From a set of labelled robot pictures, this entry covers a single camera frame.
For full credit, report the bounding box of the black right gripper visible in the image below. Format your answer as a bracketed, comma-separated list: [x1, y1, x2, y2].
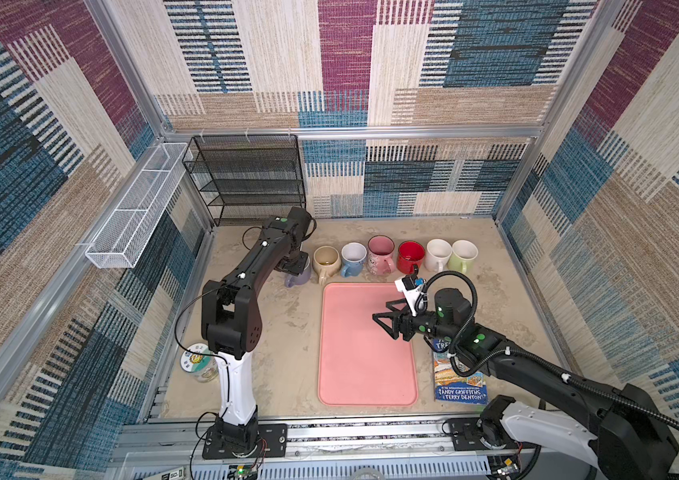
[372, 298, 457, 343]

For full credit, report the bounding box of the beige speckled ceramic mug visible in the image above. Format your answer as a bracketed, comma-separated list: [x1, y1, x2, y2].
[312, 245, 341, 286]

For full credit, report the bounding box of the blue ceramic mug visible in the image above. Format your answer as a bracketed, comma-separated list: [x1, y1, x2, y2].
[341, 242, 367, 278]

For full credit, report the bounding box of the pink patterned glass mug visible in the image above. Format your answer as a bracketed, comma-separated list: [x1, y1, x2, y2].
[367, 235, 397, 276]

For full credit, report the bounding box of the red ceramic mug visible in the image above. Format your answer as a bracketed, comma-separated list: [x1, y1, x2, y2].
[397, 240, 427, 275]

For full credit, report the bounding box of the white ceramic mug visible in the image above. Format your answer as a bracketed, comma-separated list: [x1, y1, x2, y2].
[425, 238, 453, 273]

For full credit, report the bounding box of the light green ceramic mug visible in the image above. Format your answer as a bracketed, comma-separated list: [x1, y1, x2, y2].
[447, 240, 479, 275]

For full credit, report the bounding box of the purple ceramic mug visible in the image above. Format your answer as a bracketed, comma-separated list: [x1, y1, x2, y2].
[284, 269, 312, 288]

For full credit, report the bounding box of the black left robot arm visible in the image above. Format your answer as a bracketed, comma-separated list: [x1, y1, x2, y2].
[201, 207, 314, 455]

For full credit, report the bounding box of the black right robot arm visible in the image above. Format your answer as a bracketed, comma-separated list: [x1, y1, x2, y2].
[373, 284, 679, 479]

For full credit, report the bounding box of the pink plastic tray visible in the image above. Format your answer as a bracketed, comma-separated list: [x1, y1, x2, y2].
[317, 283, 419, 407]

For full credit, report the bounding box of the blue treehouse paperback book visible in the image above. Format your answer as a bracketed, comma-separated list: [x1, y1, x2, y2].
[433, 340, 489, 406]

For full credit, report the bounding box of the round tape roll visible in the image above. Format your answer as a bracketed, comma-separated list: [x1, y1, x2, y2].
[180, 343, 218, 383]

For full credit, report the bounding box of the black corrugated cable conduit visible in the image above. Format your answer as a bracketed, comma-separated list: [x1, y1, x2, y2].
[413, 269, 679, 480]

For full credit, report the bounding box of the black wire shelf rack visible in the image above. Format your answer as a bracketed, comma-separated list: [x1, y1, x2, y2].
[183, 134, 306, 226]

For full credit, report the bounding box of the aluminium front rail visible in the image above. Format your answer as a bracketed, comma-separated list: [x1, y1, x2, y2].
[107, 413, 623, 480]

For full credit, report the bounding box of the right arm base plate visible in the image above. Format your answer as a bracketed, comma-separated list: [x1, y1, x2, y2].
[441, 417, 537, 452]

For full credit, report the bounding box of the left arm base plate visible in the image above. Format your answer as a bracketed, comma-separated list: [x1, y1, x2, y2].
[201, 422, 288, 460]

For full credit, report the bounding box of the white wire mesh basket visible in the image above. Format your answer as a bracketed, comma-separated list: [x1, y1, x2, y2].
[85, 143, 188, 269]

